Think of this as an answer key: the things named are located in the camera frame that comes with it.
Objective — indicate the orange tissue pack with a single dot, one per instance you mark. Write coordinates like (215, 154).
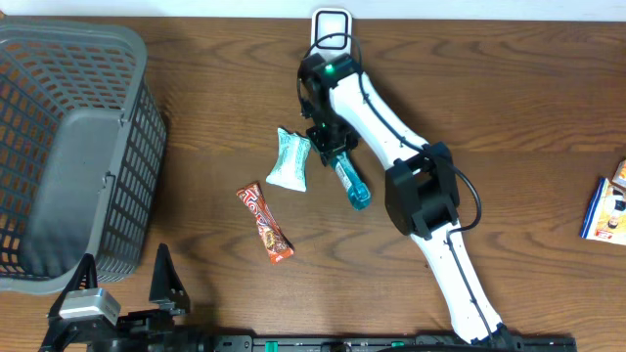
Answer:
(619, 178)

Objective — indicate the light green wet wipes pack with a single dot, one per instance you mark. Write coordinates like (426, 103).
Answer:
(289, 169)

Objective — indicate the grey plastic shopping basket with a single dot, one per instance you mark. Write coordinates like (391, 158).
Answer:
(82, 143)

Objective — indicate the white barcode scanner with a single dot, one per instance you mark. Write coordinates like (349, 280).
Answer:
(327, 30)

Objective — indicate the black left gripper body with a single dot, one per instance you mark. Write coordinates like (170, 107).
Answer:
(141, 327)

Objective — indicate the yellow snack bag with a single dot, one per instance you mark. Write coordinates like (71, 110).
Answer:
(604, 220)

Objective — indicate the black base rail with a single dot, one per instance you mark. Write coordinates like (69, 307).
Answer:
(433, 342)

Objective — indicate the red chocolate bar wrapper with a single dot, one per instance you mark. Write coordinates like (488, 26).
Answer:
(273, 238)

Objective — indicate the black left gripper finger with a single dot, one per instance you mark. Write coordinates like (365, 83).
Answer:
(85, 276)
(167, 291)

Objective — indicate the blue mouthwash bottle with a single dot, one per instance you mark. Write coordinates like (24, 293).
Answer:
(357, 191)

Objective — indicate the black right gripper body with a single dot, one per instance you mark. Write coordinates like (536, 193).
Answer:
(332, 133)

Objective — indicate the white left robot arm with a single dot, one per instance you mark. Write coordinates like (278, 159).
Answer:
(183, 338)

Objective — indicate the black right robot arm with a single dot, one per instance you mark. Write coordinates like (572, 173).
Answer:
(420, 181)

